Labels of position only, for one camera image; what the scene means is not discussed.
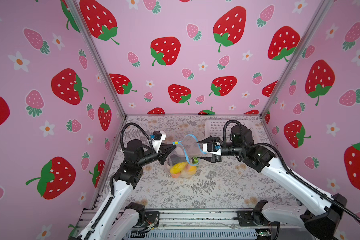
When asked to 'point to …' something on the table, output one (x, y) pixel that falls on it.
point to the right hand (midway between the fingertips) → (197, 145)
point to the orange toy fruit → (175, 175)
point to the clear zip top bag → (184, 158)
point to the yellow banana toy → (177, 168)
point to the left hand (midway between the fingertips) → (174, 146)
